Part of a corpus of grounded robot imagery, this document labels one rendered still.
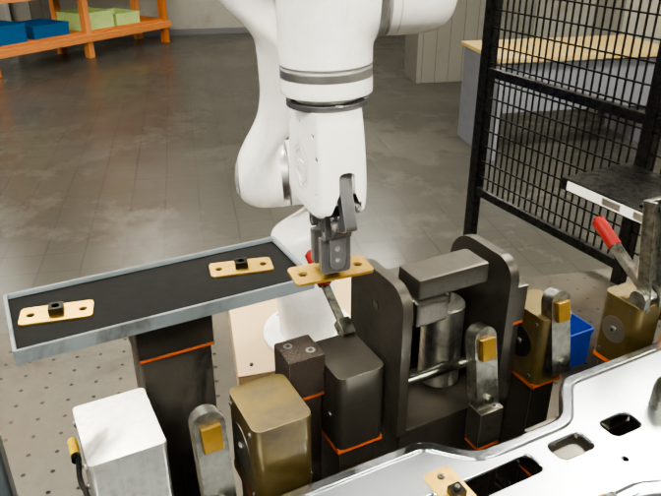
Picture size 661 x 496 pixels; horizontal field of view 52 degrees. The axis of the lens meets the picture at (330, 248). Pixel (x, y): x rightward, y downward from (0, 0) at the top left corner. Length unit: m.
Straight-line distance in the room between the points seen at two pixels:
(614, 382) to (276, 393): 0.49
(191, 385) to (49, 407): 0.61
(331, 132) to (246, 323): 0.94
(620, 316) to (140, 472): 0.76
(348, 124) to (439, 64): 6.54
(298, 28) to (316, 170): 0.12
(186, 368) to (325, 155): 0.43
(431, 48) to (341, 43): 6.49
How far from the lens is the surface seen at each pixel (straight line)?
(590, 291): 1.90
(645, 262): 1.12
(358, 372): 0.86
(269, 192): 1.20
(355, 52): 0.59
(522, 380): 1.10
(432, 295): 0.87
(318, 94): 0.59
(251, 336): 1.45
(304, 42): 0.59
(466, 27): 7.16
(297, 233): 1.27
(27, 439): 1.45
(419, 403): 1.00
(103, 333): 0.83
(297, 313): 1.34
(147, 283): 0.92
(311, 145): 0.61
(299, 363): 0.85
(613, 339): 1.19
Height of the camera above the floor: 1.60
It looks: 27 degrees down
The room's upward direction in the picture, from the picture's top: straight up
